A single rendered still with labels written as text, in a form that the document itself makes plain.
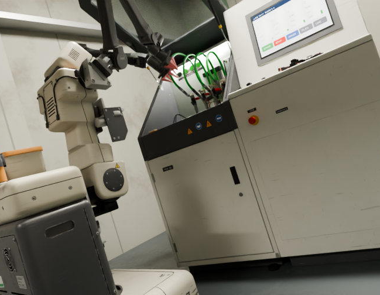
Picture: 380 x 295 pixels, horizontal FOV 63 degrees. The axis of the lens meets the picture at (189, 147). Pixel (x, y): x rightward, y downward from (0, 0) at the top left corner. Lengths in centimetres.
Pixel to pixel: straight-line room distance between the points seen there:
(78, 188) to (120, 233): 237
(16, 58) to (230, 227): 261
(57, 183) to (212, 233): 107
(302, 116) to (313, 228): 55
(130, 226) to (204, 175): 187
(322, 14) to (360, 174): 86
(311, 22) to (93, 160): 133
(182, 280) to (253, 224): 60
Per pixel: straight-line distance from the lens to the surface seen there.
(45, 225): 108
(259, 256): 183
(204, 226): 191
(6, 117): 296
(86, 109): 146
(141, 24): 167
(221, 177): 176
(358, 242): 168
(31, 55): 358
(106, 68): 136
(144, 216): 366
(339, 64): 156
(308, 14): 192
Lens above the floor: 70
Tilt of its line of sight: 3 degrees up
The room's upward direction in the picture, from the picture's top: 18 degrees counter-clockwise
